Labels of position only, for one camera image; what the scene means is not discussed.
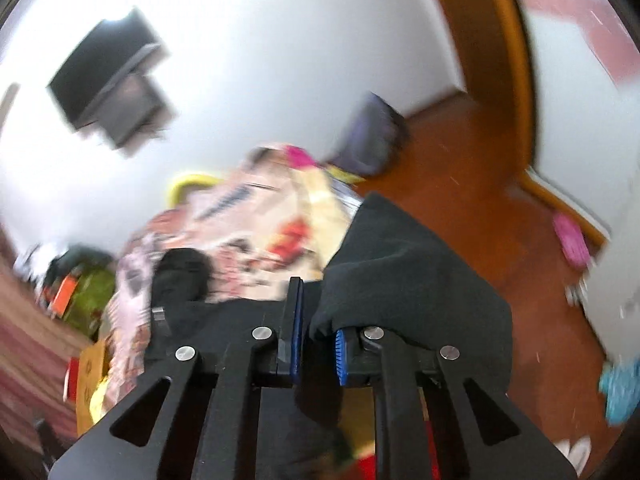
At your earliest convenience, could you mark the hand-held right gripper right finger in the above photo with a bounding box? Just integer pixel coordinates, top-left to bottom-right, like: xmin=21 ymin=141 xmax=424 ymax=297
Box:
xmin=334 ymin=326 xmax=578 ymax=480

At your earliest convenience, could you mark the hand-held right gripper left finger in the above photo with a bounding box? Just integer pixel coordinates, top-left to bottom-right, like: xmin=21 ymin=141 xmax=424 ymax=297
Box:
xmin=48 ymin=276 xmax=306 ymax=480

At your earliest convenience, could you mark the black jacket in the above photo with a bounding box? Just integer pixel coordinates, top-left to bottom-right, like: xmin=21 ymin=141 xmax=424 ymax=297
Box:
xmin=144 ymin=192 xmax=514 ymax=480

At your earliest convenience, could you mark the printed blanket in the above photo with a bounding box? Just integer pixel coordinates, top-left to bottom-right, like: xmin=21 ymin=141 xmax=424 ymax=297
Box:
xmin=107 ymin=145 xmax=366 ymax=411

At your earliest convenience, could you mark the pink cloth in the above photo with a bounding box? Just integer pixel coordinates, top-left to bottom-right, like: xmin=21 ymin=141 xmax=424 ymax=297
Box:
xmin=286 ymin=145 xmax=317 ymax=169

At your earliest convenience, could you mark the yellow plastic object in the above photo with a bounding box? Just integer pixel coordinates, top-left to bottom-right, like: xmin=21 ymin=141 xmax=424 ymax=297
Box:
xmin=167 ymin=172 xmax=223 ymax=208

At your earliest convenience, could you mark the purple bag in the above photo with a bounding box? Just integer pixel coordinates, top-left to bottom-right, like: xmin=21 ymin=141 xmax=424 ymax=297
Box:
xmin=327 ymin=91 xmax=408 ymax=178

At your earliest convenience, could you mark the brown cardboard box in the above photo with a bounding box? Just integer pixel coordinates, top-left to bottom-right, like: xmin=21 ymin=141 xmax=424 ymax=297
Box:
xmin=75 ymin=340 xmax=113 ymax=436

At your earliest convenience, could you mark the yellow cloth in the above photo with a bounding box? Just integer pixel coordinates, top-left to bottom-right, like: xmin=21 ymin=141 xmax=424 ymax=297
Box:
xmin=89 ymin=379 xmax=114 ymax=422

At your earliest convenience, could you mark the grey cloth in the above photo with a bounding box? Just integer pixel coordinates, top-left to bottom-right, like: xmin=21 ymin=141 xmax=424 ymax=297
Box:
xmin=49 ymin=245 xmax=114 ymax=281

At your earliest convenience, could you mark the red box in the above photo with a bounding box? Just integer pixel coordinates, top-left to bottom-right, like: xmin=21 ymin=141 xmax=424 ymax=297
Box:
xmin=64 ymin=357 xmax=81 ymax=403

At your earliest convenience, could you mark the orange box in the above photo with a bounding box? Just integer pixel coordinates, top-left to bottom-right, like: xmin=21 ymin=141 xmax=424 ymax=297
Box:
xmin=50 ymin=277 xmax=79 ymax=319

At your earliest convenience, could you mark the white slipper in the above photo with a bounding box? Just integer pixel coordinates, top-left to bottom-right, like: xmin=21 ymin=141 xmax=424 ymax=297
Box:
xmin=556 ymin=436 xmax=594 ymax=477

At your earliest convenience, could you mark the pink slipper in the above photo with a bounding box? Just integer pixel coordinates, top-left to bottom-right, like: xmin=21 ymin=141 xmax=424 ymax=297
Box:
xmin=552 ymin=212 xmax=594 ymax=269

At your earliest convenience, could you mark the maroon striped cloth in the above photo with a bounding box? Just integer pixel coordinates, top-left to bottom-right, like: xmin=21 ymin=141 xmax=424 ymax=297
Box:
xmin=0 ymin=260 xmax=96 ymax=453

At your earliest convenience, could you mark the grey box under television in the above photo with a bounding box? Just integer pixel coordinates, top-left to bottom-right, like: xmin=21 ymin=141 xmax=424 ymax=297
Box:
xmin=92 ymin=75 xmax=178 ymax=153

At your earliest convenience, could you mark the teal cloth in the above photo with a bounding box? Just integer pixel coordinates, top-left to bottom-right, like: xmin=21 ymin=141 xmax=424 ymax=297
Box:
xmin=599 ymin=360 xmax=639 ymax=427

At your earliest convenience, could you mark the black wall television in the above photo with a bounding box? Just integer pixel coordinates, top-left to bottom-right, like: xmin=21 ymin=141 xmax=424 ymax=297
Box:
xmin=47 ymin=7 xmax=166 ymax=133

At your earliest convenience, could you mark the wooden door frame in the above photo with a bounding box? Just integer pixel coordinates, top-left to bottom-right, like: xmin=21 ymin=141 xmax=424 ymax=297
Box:
xmin=422 ymin=0 xmax=538 ymax=171

